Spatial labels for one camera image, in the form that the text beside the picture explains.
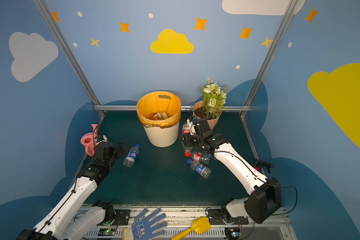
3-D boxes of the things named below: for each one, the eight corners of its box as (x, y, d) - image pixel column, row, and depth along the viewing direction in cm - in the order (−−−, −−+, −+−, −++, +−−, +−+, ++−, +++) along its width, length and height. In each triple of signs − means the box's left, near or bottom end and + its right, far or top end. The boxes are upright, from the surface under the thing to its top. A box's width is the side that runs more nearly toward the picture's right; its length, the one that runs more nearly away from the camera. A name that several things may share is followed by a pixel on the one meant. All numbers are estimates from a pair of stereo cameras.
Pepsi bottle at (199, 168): (185, 165, 93) (185, 162, 91) (190, 158, 96) (190, 156, 94) (207, 180, 87) (207, 178, 85) (211, 173, 90) (212, 171, 88)
